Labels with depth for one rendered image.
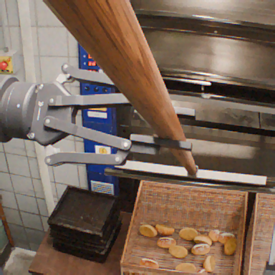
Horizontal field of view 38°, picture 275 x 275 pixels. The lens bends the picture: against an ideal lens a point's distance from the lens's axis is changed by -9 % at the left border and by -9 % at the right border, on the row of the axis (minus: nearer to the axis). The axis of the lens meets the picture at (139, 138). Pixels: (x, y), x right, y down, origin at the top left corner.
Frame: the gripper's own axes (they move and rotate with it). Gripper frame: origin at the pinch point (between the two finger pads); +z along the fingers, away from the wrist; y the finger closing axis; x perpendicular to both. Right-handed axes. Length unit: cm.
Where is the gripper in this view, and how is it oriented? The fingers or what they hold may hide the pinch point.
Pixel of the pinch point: (165, 127)
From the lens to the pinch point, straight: 51.0
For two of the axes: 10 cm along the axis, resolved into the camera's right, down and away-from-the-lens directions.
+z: 9.8, 1.3, -1.6
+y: -1.4, 9.8, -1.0
